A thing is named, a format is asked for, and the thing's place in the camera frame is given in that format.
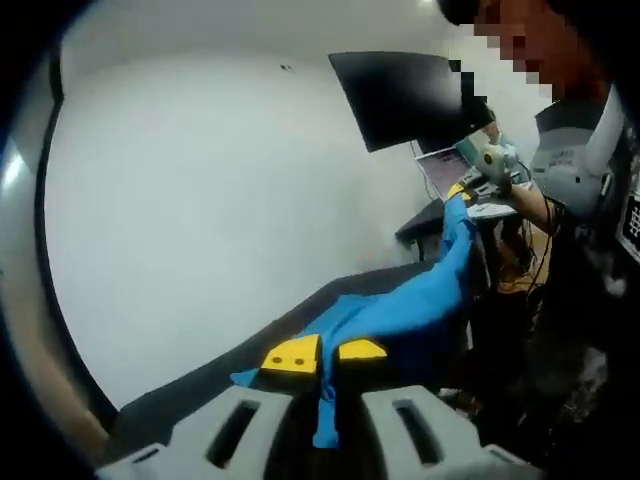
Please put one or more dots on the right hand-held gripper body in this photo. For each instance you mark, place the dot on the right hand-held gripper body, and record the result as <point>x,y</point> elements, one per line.
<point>495,162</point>

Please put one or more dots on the black partition frame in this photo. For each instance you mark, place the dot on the black partition frame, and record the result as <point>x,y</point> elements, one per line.
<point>50,250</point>

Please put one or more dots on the white chest-worn device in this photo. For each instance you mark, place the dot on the white chest-worn device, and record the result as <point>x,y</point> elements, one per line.
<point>565,160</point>

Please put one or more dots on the black side desk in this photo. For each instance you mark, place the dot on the black side desk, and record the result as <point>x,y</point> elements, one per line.
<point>420,225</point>

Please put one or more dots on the white laptop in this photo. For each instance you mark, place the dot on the white laptop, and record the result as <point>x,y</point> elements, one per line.
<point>445,172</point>

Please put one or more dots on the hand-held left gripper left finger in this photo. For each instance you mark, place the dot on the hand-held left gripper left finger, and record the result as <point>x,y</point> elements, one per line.
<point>200,430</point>

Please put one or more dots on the teal panel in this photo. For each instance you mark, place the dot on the teal panel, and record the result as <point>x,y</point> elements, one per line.
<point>470,150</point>

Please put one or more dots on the blue cloth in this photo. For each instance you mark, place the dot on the blue cloth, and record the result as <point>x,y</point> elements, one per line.
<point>400,305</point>

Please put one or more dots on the operator in dark clothes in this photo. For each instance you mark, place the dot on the operator in dark clothes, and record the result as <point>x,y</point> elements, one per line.
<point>575,360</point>

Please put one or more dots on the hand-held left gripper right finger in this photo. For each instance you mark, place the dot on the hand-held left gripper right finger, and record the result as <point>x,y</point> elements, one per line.
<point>450,435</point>

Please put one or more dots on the large black monitor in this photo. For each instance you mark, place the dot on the large black monitor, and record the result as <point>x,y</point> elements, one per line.
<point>405,100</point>

